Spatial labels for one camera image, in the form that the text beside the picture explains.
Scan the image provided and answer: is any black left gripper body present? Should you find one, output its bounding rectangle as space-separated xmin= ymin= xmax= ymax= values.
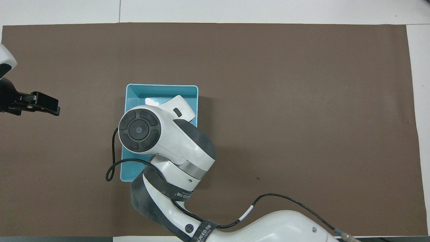
xmin=0 ymin=77 xmax=33 ymax=116

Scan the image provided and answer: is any light blue storage box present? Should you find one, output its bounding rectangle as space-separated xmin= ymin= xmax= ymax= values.
xmin=120 ymin=84 xmax=199 ymax=183

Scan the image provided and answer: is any brown table mat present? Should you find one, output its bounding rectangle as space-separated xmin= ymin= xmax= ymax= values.
xmin=0 ymin=23 xmax=423 ymax=238

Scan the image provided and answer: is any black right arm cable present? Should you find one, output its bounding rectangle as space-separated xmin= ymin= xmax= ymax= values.
xmin=105 ymin=127 xmax=355 ymax=240

